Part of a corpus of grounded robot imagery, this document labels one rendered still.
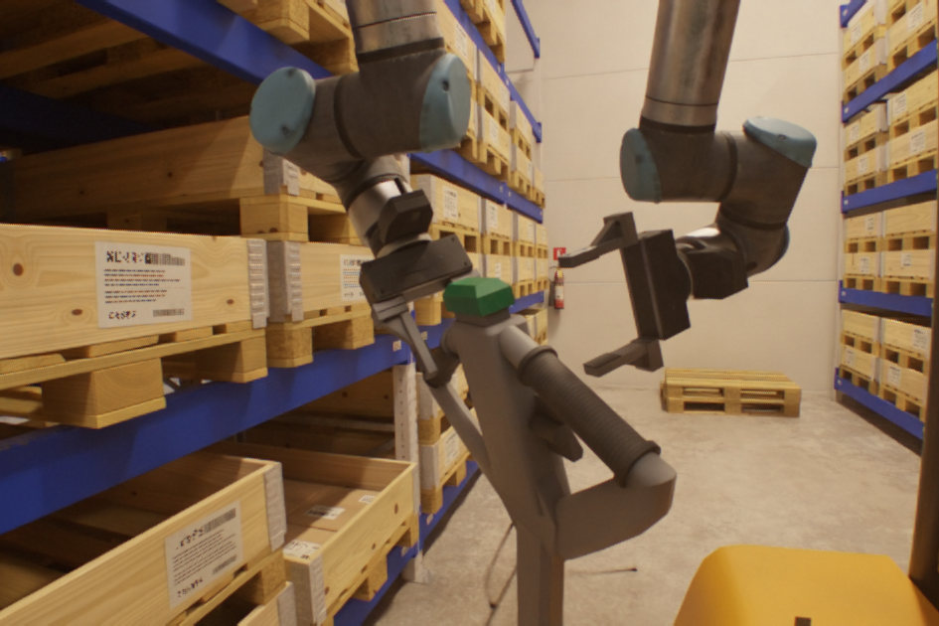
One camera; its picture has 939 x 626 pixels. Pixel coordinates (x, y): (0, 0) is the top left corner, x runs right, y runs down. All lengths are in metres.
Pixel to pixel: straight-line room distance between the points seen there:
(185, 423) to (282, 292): 0.41
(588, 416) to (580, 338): 5.84
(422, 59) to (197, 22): 0.93
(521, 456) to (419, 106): 0.35
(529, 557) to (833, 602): 0.60
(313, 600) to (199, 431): 0.66
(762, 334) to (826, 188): 1.68
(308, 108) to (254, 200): 0.94
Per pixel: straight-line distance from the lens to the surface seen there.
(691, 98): 0.65
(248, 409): 1.41
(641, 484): 0.38
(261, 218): 1.48
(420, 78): 0.53
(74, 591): 1.09
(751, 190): 0.72
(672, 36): 0.64
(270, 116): 0.60
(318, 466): 2.50
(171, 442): 1.25
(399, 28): 0.53
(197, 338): 1.19
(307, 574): 1.66
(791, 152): 0.72
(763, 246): 0.77
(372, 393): 2.51
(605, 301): 6.18
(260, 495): 1.38
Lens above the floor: 1.44
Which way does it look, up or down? 5 degrees down
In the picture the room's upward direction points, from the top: 1 degrees counter-clockwise
